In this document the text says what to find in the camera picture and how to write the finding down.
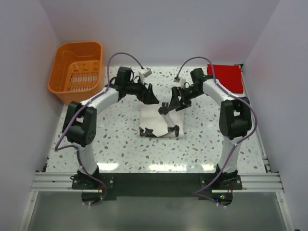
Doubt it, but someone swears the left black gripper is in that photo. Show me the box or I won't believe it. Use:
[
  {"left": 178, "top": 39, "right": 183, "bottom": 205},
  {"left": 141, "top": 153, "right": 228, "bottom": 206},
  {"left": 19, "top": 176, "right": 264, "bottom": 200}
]
[{"left": 125, "top": 77, "right": 159, "bottom": 105}]

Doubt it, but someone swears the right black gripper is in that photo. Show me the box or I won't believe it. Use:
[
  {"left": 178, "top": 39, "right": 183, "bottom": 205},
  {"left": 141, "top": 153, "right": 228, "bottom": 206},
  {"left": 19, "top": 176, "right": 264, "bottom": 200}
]
[{"left": 168, "top": 86, "right": 204, "bottom": 112}]

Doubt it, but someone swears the white t shirt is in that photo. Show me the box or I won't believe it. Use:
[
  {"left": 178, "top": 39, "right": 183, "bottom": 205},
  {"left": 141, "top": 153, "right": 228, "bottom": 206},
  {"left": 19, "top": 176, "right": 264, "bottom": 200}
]
[{"left": 138, "top": 104, "right": 185, "bottom": 139}]

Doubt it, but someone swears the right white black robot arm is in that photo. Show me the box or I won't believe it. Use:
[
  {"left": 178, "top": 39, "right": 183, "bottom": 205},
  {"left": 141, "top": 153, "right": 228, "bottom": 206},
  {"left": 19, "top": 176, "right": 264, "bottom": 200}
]
[{"left": 166, "top": 68, "right": 252, "bottom": 189}]

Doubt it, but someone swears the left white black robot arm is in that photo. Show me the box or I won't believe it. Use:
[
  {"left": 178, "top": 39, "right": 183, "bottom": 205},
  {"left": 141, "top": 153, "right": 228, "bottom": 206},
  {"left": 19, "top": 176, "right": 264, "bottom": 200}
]
[{"left": 62, "top": 66, "right": 159, "bottom": 189}]

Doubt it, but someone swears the red folded t shirt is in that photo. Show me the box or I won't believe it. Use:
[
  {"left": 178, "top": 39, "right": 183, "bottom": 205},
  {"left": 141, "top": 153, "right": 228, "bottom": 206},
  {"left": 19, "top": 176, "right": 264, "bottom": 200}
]
[{"left": 213, "top": 64, "right": 244, "bottom": 94}]

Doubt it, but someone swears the orange plastic basket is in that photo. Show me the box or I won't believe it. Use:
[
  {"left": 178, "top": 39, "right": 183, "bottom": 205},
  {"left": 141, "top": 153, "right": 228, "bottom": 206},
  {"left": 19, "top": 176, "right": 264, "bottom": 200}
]
[{"left": 48, "top": 41, "right": 104, "bottom": 104}]

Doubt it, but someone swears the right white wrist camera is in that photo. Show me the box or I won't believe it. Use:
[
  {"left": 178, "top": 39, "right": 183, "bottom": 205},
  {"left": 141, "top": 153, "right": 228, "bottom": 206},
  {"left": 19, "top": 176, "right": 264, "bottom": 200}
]
[{"left": 174, "top": 76, "right": 186, "bottom": 88}]

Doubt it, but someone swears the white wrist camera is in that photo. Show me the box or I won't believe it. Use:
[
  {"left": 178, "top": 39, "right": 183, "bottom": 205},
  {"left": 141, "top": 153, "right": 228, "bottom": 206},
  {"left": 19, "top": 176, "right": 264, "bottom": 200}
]
[
  {"left": 139, "top": 67, "right": 152, "bottom": 78},
  {"left": 174, "top": 76, "right": 186, "bottom": 88}
]

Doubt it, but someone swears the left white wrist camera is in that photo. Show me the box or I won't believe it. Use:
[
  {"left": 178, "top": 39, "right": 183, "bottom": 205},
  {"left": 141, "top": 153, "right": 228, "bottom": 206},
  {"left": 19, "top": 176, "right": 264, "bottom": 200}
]
[{"left": 139, "top": 67, "right": 152, "bottom": 78}]

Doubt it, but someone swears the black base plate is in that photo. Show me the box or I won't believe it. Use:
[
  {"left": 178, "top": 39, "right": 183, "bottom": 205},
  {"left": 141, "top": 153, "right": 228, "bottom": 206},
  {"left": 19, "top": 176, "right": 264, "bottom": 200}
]
[{"left": 70, "top": 173, "right": 243, "bottom": 205}]

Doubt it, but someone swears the aluminium rail frame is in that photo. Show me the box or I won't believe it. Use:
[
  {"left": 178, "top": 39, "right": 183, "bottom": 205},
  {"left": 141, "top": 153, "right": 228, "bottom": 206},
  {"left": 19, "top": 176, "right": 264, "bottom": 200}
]
[{"left": 18, "top": 154, "right": 295, "bottom": 231}]

